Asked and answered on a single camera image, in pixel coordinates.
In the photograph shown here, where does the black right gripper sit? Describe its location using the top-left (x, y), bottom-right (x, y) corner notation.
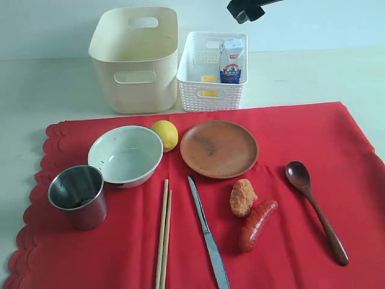
top-left (227, 0), bottom-right (282, 24)

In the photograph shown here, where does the small milk carton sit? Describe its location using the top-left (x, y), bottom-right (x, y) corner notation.
top-left (219, 39), bottom-right (244, 84)

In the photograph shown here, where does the yellow cheese wedge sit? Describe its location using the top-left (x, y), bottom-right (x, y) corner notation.
top-left (201, 75), bottom-right (219, 97)

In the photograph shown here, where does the red sausage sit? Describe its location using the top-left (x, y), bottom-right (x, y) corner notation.
top-left (238, 199), bottom-right (278, 252)

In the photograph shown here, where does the cream plastic bin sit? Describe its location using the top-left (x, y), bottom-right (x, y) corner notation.
top-left (88, 7), bottom-right (178, 114)

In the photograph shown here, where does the brown wooden plate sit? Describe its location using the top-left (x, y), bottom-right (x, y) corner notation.
top-left (180, 120), bottom-right (259, 179)

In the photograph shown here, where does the yellow lemon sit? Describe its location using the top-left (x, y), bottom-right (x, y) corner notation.
top-left (150, 120), bottom-right (179, 153)

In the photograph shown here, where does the dark wooden spoon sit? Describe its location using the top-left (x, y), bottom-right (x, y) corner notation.
top-left (285, 161), bottom-right (350, 266)

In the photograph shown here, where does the fried chicken nugget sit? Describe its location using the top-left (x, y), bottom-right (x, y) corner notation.
top-left (229, 179), bottom-right (257, 217)

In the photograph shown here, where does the white ceramic bowl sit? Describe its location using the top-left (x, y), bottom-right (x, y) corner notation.
top-left (87, 125), bottom-right (164, 188)

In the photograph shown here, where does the left wooden chopstick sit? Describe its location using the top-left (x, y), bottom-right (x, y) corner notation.
top-left (155, 179), bottom-right (168, 289)

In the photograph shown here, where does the wooden chopstick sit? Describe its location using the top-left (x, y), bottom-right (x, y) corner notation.
top-left (155, 179), bottom-right (168, 289)
top-left (159, 190), bottom-right (172, 289)

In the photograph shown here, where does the red scalloped tablecloth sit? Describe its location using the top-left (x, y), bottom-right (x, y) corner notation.
top-left (3, 102), bottom-right (384, 288)

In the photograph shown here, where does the right wooden chopstick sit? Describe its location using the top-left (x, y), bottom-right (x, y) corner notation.
top-left (159, 190), bottom-right (172, 289)

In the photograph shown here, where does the stainless steel cup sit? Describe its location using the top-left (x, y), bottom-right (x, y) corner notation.
top-left (48, 165), bottom-right (108, 231)

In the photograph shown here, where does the silver table knife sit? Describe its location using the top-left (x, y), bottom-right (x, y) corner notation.
top-left (187, 176), bottom-right (230, 288)

